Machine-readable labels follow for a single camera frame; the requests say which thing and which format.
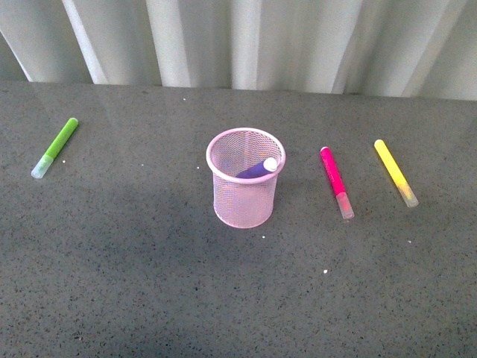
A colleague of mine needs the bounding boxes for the pink mesh cup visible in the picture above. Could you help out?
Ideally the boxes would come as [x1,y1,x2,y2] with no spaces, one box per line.
[206,128,286,228]

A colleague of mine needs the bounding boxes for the pink highlighter pen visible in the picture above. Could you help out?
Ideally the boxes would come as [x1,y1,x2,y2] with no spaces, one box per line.
[320,146,354,219]

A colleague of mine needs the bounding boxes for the yellow highlighter pen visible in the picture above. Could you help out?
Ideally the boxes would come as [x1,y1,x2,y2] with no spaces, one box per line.
[374,139,419,208]

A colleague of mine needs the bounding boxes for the green highlighter pen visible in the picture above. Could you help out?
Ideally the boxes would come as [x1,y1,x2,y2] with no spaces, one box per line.
[31,118,79,179]

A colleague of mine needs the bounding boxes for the white curtain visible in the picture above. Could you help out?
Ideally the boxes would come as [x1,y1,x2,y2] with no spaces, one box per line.
[1,1,476,100]

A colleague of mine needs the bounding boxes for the purple highlighter pen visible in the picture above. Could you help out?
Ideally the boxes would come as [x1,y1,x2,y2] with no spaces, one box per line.
[236,157,278,179]

